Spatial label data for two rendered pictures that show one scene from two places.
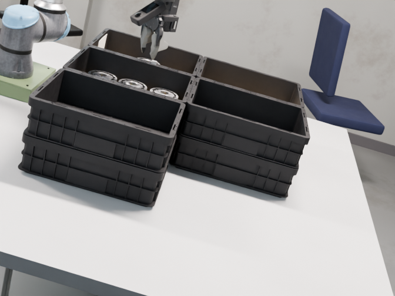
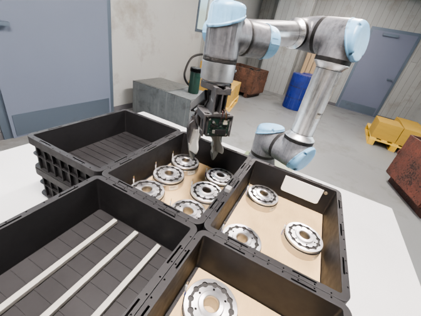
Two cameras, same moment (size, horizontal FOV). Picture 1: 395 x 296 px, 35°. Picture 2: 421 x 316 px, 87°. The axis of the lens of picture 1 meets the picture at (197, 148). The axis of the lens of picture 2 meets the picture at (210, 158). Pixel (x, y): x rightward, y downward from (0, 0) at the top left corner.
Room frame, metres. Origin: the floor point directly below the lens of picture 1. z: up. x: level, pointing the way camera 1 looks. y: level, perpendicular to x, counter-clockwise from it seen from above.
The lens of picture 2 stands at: (2.23, -0.25, 1.29)
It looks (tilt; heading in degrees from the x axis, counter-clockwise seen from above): 29 degrees down; 111
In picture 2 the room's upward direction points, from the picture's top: 12 degrees clockwise
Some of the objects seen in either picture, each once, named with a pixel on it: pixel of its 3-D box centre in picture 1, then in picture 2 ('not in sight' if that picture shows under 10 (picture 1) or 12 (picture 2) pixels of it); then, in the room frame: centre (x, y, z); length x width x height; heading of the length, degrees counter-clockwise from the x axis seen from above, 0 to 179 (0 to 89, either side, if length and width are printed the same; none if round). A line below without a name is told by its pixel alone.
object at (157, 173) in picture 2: not in sight; (168, 173); (1.89, 0.27, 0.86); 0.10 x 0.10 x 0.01
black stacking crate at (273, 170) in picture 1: (235, 151); not in sight; (1.97, -0.13, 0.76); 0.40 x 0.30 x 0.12; 91
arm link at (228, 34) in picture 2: not in sight; (225, 33); (2.01, 0.24, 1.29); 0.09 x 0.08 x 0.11; 63
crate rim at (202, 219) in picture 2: (132, 75); (188, 167); (1.96, 0.27, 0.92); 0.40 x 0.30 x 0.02; 91
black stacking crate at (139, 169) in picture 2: (129, 89); (186, 180); (1.96, 0.27, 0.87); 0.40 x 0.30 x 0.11; 91
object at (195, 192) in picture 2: (132, 85); (206, 191); (2.04, 0.28, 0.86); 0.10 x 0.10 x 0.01
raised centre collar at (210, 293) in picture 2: not in sight; (210, 304); (2.20, -0.01, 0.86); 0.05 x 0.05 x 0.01
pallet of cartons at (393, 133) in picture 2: not in sight; (393, 132); (3.84, 5.21, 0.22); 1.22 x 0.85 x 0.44; 88
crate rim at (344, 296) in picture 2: (147, 53); (283, 208); (2.26, 0.28, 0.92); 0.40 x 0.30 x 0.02; 91
